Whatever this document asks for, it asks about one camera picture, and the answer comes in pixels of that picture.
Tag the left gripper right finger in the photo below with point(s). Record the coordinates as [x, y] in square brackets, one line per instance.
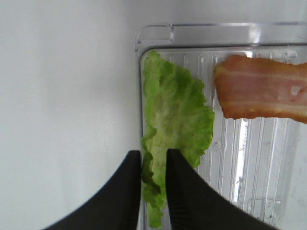
[194, 205]

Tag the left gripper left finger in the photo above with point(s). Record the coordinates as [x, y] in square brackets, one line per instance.
[115, 206]

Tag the green lettuce leaf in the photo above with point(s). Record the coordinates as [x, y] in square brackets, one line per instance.
[176, 117]

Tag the bacon strip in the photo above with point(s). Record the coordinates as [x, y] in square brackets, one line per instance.
[258, 87]

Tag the left clear plastic tray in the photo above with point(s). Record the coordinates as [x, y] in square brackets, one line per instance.
[260, 165]

